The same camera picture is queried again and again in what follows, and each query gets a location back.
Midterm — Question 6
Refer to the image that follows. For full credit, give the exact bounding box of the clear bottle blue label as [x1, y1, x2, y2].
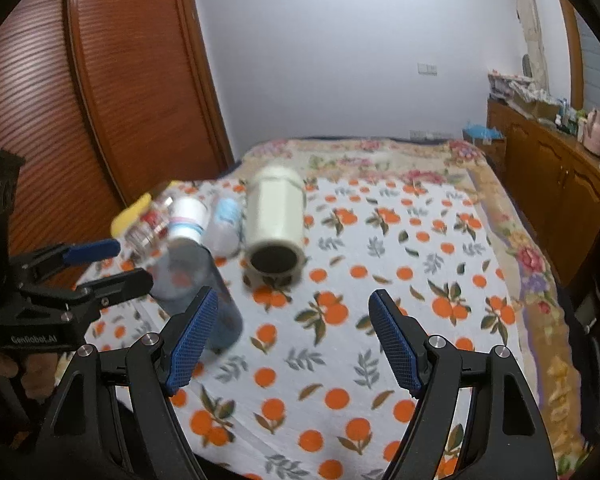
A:
[200, 195, 246, 257]

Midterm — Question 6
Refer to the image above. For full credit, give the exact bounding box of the wooden window frame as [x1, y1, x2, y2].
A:
[556, 0, 587, 112]

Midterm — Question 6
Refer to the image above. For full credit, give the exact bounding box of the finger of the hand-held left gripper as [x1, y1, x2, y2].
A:
[72, 268, 154, 308]
[10, 239, 122, 283]

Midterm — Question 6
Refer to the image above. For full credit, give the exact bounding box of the wooden sideboard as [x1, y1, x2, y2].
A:
[486, 97, 600, 286]

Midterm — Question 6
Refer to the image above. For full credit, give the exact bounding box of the pink kettle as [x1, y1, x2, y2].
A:
[582, 108, 600, 154]

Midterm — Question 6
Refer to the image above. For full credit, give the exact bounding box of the cardboard box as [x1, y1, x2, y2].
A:
[522, 100, 562, 122]

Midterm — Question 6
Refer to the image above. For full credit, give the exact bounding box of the white bottle pink blue label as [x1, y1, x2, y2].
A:
[167, 196, 210, 244]

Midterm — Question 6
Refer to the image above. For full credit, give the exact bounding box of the floral blanket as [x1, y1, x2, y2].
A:
[220, 137, 588, 478]

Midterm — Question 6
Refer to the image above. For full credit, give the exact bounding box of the orange fruit print blanket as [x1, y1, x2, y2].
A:
[72, 175, 531, 480]

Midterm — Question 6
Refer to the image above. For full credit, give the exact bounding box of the glass jar yellow lid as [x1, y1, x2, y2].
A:
[111, 192, 175, 262]

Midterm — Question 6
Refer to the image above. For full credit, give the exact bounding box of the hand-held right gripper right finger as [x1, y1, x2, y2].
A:
[368, 289, 558, 480]

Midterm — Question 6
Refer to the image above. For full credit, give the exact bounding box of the wooden wardrobe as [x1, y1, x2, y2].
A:
[0, 0, 236, 261]

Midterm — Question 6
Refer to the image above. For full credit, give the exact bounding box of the grey transparent bottle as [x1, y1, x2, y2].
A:
[150, 240, 245, 353]

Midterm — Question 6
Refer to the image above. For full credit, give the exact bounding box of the white wrapped pipe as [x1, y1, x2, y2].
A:
[507, 0, 549, 92]

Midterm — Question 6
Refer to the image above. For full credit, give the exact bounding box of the pile of patterned packets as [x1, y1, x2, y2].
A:
[487, 71, 546, 106]

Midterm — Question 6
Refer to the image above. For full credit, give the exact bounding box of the white cup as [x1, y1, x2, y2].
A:
[242, 165, 309, 286]

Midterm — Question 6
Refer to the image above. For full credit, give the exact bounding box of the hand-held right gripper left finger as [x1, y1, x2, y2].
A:
[32, 286, 220, 480]

